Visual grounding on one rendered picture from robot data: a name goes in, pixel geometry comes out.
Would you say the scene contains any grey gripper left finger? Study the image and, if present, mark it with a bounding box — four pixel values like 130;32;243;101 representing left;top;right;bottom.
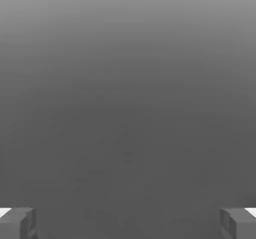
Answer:
0;207;38;239

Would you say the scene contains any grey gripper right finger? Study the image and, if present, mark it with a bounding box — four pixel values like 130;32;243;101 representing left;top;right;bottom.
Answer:
219;207;256;239

